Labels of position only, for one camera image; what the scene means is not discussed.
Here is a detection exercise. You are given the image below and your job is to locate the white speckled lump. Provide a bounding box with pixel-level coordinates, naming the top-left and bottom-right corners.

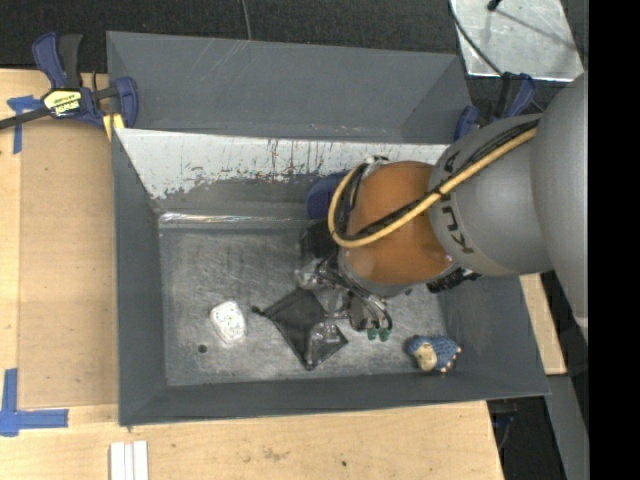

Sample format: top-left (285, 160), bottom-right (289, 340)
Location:
top-left (208, 300), bottom-right (248, 346)

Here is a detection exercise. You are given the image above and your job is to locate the blue toy animal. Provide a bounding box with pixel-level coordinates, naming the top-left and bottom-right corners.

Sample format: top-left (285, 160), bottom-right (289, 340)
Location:
top-left (403, 334), bottom-right (463, 375)

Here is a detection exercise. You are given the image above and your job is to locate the dark blue rounded thing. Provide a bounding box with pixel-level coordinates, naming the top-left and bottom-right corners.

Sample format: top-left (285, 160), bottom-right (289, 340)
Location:
top-left (305, 169), bottom-right (352, 220)

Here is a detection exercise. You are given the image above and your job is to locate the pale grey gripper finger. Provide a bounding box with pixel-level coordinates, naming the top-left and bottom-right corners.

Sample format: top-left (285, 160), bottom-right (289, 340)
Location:
top-left (305, 319), bottom-right (347, 369)
top-left (293, 265), bottom-right (346, 315)

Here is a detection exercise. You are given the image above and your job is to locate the black square packet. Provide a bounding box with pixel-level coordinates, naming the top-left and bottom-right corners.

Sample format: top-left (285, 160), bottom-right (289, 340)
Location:
top-left (251, 287), bottom-right (350, 371)

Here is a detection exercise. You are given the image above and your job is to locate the grey metal bin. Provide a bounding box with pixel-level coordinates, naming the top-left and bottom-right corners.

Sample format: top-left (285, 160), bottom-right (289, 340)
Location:
top-left (104, 30), bottom-right (553, 427)

